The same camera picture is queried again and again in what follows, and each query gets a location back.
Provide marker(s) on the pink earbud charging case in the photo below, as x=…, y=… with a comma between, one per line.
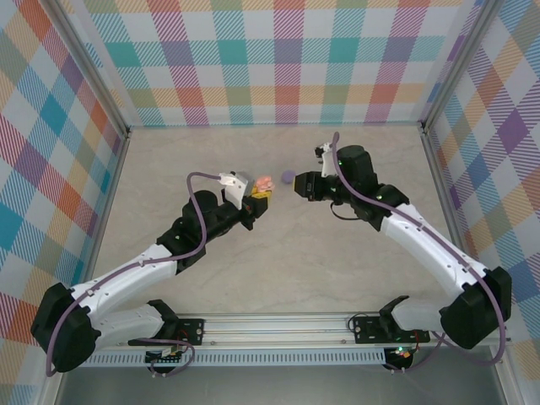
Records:
x=265, y=183

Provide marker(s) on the purple earbud charging case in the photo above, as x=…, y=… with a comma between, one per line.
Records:
x=287, y=176

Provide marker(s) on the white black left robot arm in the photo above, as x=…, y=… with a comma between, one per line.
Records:
x=126, y=274

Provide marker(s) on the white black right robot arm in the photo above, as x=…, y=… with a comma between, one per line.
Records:
x=430, y=249

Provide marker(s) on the grey metal sheet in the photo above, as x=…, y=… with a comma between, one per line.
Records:
x=274, y=386

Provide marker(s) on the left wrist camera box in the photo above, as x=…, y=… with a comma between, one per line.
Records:
x=236, y=185

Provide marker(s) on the aluminium frame side rail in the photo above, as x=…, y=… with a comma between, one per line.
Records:
x=450, y=211
x=107, y=211

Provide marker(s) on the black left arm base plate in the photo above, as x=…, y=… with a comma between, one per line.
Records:
x=192, y=331

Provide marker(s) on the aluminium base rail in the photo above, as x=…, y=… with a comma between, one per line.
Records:
x=274, y=329

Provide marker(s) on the aluminium frame post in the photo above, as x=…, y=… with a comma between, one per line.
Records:
x=510, y=379
x=48, y=392
x=457, y=63
x=99, y=80

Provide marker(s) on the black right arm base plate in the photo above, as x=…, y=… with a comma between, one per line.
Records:
x=367, y=329

